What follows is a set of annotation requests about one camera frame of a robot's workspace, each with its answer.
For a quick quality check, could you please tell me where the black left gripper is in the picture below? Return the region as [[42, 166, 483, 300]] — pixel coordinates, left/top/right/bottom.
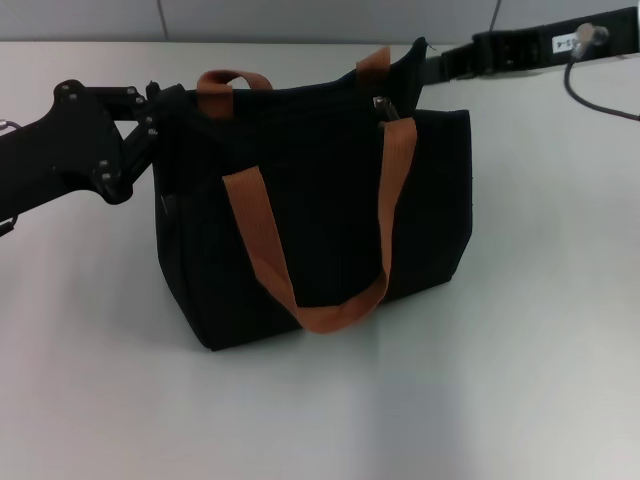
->
[[0, 78, 165, 217]]

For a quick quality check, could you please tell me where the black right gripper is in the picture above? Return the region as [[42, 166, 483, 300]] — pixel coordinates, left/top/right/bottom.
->
[[423, 7, 640, 85]]

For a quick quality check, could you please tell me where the black bag with brown handles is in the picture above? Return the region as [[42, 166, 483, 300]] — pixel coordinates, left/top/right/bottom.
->
[[152, 37, 475, 354]]

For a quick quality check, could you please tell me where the right gripper cable with connector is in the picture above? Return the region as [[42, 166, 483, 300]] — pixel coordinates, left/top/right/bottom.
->
[[563, 22, 640, 121]]

